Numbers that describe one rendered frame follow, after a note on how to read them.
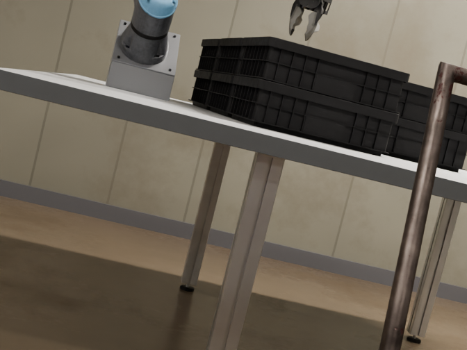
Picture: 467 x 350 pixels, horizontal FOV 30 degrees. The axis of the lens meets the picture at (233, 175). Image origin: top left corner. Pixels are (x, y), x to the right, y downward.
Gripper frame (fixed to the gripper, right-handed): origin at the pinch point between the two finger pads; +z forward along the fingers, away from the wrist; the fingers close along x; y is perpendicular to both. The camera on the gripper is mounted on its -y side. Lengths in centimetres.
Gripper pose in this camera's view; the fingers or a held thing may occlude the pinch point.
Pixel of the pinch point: (298, 33)
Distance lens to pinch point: 276.6
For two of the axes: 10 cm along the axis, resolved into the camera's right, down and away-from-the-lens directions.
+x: -8.0, -3.6, 4.8
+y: 5.0, 0.5, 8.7
